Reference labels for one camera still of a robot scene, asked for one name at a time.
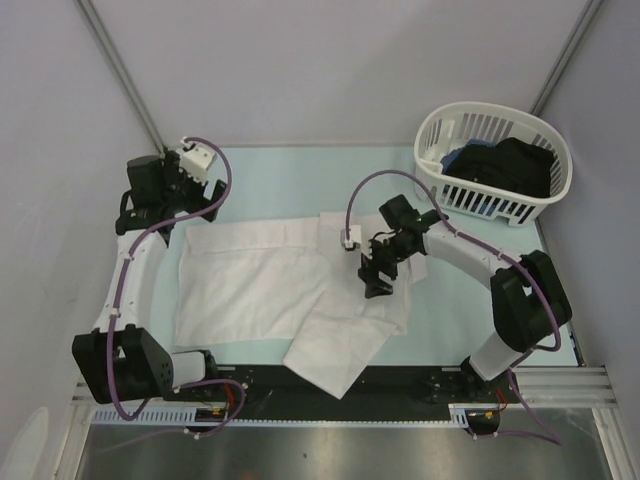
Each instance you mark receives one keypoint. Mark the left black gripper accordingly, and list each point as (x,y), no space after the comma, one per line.
(201,201)

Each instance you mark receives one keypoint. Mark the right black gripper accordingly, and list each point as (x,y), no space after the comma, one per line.
(370,273)

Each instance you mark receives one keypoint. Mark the white long sleeve shirt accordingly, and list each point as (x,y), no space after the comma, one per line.
(289,279)

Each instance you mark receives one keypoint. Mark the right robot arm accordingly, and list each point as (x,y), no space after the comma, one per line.
(528,300)

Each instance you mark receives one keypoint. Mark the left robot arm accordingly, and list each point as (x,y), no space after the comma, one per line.
(120,359)

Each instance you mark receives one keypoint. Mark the blue shirt in basket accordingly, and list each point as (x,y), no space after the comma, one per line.
(447,160)

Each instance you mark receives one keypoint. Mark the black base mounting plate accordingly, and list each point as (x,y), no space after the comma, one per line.
(357,408)

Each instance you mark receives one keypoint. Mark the white plastic laundry basket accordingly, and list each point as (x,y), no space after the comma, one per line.
(453,125)

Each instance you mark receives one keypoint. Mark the black shirt in basket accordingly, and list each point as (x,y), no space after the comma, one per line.
(511,165)

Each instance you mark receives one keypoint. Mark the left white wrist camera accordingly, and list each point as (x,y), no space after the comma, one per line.
(196,160)

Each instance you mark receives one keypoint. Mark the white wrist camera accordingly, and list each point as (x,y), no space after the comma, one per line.
(196,160)
(351,238)

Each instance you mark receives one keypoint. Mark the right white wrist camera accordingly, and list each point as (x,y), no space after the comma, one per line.
(351,238)

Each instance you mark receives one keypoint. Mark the left aluminium corner post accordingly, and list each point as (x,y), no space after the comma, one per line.
(113,59)

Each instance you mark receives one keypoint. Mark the aluminium corner post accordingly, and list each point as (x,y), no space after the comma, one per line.
(578,34)
(113,59)

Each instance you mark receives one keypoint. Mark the blue slotted cable duct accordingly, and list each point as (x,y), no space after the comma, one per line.
(154,415)

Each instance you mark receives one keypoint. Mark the aluminium frame rail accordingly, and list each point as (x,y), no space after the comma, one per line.
(552,387)

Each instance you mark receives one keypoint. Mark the right aluminium corner post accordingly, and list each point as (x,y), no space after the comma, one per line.
(578,34)

